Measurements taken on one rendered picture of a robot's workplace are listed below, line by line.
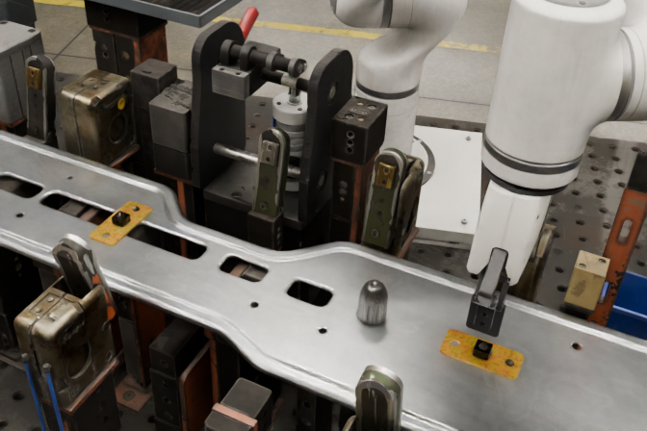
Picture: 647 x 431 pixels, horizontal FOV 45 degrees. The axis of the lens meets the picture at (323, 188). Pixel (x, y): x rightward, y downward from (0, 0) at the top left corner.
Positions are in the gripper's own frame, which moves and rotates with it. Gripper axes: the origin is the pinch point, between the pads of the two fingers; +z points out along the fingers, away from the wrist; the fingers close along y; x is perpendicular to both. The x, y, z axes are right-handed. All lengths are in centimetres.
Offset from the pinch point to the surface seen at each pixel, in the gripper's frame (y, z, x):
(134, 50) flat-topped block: -30, 3, -66
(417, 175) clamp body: -19.2, 2.9, -15.0
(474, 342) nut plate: -0.8, 8.5, -1.1
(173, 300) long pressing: 8.4, 9.3, -33.3
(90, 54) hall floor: -186, 112, -219
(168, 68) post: -22, 0, -54
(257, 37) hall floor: -240, 112, -163
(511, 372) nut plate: 1.4, 8.5, 3.5
